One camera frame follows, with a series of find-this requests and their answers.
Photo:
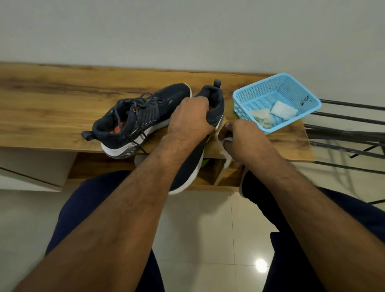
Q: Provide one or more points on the used wipe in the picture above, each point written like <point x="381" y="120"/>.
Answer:
<point x="262" y="116"/>

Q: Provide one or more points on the person's grey sock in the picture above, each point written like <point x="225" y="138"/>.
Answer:
<point x="140" y="161"/>

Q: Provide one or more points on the blue plastic basket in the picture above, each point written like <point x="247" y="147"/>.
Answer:
<point x="270" y="90"/>

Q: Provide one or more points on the person's right forearm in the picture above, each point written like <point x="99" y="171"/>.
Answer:
<point x="318" y="231"/>

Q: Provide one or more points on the person's left hand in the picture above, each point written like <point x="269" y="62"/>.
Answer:
<point x="189" y="120"/>

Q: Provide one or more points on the black metal shoe rack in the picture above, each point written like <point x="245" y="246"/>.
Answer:
<point x="346" y="135"/>

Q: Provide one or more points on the green ball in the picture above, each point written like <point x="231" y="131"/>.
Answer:
<point x="205" y="162"/>

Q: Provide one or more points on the wooden table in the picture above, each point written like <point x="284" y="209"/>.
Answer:
<point x="45" y="114"/>

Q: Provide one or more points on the person's right hand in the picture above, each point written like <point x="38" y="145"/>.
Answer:
<point x="249" y="144"/>

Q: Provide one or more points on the white drawer unit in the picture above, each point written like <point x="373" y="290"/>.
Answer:
<point x="33" y="168"/>

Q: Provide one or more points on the person's left forearm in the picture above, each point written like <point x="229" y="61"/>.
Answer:
<point x="99" y="222"/>

